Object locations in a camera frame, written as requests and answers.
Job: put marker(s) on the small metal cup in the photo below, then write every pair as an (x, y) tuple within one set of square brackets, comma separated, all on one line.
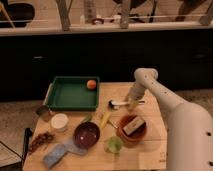
[(44, 113)]

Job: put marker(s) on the brown dried chili bunch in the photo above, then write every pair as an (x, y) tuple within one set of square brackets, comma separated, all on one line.
[(39, 140)]

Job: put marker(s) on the white dish brush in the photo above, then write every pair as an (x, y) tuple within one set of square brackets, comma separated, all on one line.
[(117, 104)]

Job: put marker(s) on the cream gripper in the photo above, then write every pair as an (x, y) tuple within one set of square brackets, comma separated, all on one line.
[(133, 102)]

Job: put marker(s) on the green plastic tray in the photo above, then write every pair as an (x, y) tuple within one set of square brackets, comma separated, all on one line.
[(70, 93)]

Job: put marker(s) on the dark maroon bowl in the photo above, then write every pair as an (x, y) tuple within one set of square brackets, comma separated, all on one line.
[(86, 135)]

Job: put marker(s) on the orange ball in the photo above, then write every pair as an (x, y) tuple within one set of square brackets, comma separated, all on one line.
[(91, 84)]

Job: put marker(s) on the wooden block eraser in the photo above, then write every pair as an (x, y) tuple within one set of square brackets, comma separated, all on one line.
[(133, 125)]

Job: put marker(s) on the green plastic cup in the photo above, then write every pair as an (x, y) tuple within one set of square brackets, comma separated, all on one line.
[(113, 144)]

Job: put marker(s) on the green vegetable toy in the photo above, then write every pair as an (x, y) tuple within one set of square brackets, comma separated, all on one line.
[(87, 119)]

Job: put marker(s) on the white round container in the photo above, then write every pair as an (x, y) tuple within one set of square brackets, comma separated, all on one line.
[(59, 122)]

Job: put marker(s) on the terracotta orange bowl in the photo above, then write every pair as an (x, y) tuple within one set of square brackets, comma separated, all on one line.
[(136, 136)]

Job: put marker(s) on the yellow banana toy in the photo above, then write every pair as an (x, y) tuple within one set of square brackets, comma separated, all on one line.
[(104, 120)]

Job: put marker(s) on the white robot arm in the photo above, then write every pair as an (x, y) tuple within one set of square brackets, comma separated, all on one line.
[(190, 126)]

